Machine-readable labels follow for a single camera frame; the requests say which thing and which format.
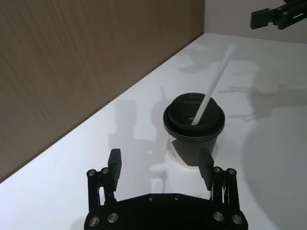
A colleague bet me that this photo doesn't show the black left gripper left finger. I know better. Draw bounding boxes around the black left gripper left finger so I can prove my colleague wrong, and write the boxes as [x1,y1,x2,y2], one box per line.
[86,149,123,214]

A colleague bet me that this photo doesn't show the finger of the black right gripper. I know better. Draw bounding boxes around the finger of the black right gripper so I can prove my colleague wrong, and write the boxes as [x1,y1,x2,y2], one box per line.
[250,0,307,31]

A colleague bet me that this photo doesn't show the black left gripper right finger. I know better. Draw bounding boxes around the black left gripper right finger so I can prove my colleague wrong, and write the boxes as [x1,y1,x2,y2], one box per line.
[198,148,241,214]

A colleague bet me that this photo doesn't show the black paper cup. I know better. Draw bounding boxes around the black paper cup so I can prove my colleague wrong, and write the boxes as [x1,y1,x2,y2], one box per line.
[167,134,219,170]

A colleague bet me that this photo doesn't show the black plastic cup lid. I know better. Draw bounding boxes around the black plastic cup lid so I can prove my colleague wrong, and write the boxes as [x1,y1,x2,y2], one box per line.
[163,92,226,140]

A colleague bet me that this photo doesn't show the white drinking straw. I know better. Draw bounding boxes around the white drinking straw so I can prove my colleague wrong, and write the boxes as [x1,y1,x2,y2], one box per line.
[190,43,237,126]

